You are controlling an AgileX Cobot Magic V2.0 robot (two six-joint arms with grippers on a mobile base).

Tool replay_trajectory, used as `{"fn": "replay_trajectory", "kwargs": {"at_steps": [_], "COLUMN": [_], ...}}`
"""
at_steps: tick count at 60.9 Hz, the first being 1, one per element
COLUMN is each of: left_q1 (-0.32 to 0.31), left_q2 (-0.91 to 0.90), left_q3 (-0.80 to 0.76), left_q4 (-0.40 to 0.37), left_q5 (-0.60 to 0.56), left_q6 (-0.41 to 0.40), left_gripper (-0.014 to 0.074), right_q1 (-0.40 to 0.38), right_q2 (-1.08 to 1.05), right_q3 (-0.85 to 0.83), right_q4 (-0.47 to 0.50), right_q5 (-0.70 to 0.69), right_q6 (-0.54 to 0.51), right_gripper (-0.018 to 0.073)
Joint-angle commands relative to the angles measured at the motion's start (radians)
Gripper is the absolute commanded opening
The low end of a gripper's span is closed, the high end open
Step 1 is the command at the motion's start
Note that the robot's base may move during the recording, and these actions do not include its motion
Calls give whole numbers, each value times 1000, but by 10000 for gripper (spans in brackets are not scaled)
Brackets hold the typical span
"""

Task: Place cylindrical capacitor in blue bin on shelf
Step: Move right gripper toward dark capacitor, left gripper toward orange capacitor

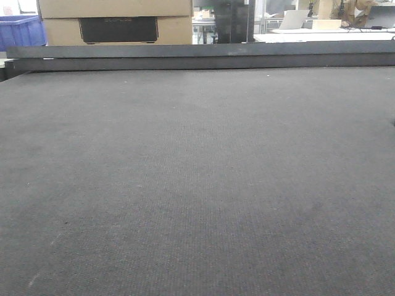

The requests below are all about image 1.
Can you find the black pillar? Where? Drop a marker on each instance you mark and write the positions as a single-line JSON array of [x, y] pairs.
[[234, 21]]

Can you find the silver laptop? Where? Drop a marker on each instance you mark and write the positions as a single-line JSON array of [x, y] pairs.
[[293, 19]]

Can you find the white background desk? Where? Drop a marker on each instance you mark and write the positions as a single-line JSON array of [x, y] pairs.
[[310, 35]]

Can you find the small cardboard box on desk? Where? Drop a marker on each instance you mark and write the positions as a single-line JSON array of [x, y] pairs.
[[328, 24]]

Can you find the lower black foam board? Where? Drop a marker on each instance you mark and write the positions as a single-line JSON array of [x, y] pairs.
[[17, 67]]

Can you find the black foam board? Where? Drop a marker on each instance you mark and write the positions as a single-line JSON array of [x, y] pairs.
[[203, 50], [17, 67]]

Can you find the upper cardboard box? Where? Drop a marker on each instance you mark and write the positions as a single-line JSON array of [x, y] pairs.
[[58, 9]]

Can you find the blue plastic crate background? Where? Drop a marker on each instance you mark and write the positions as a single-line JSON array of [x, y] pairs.
[[22, 30]]

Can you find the seated person in brown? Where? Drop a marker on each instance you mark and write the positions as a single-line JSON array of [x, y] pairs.
[[352, 13]]

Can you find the upper black foam board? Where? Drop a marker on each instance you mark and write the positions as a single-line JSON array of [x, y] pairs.
[[203, 50]]

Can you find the lower cardboard box with handle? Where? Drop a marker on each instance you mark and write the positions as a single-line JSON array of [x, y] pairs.
[[66, 32]]

